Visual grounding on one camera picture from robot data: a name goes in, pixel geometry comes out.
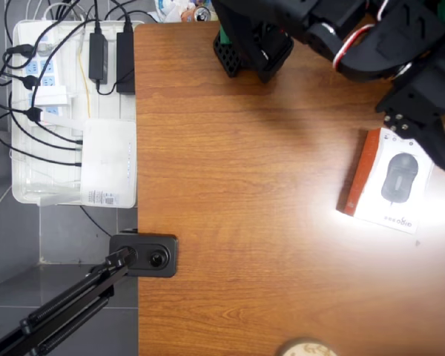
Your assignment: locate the orange white mouse box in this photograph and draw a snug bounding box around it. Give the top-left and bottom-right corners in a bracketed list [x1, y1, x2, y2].
[335, 127, 435, 236]

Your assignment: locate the white crumpled plastic bag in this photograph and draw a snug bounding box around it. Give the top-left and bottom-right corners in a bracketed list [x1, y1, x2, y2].
[154, 0, 196, 23]

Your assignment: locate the round wooden coaster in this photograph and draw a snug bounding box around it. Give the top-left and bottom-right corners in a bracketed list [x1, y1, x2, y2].
[280, 337, 338, 356]

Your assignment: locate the large black power adapter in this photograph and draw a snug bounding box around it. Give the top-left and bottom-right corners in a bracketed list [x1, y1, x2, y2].
[116, 32, 136, 94]

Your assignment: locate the small black power adapter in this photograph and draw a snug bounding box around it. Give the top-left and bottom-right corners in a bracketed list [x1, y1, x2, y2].
[88, 32, 109, 85]

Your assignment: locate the black stand pole base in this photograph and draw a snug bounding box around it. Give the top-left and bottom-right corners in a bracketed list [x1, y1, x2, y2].
[108, 232, 179, 278]

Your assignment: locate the white router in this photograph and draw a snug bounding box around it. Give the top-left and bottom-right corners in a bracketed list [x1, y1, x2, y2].
[39, 111, 138, 209]

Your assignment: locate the white plastic tray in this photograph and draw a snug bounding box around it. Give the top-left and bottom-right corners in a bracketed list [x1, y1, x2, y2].
[11, 20, 139, 207]

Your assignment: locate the white charger plug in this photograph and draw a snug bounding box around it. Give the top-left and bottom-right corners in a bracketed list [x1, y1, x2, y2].
[34, 85, 70, 108]

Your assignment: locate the white power strip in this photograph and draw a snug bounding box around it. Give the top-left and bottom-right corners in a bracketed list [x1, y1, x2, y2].
[20, 24, 67, 127]

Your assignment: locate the thin yellow wire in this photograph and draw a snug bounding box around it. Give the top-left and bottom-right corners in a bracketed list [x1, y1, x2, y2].
[76, 35, 93, 119]

